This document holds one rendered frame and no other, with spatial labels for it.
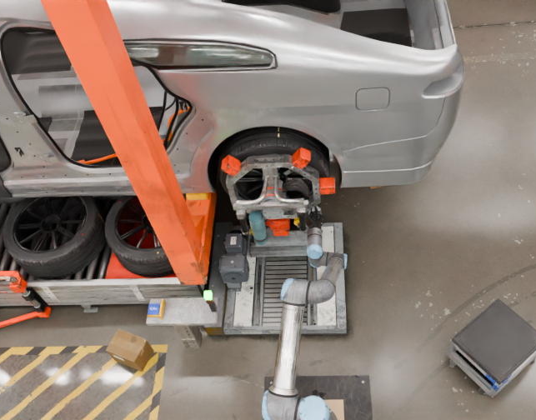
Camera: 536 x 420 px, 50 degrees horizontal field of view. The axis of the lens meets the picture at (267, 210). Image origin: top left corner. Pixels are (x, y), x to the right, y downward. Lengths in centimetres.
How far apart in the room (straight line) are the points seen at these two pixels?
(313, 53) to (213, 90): 53
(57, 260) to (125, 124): 173
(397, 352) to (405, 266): 63
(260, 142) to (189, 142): 41
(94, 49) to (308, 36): 110
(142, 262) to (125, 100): 162
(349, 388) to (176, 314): 110
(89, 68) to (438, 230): 281
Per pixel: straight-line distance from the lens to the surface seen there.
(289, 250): 401
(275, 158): 326
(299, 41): 290
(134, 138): 255
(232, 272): 372
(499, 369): 353
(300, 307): 300
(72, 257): 406
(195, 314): 356
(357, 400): 342
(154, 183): 277
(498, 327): 364
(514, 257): 430
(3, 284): 425
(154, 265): 382
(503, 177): 470
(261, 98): 301
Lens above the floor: 356
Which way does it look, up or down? 53 degrees down
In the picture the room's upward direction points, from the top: 11 degrees counter-clockwise
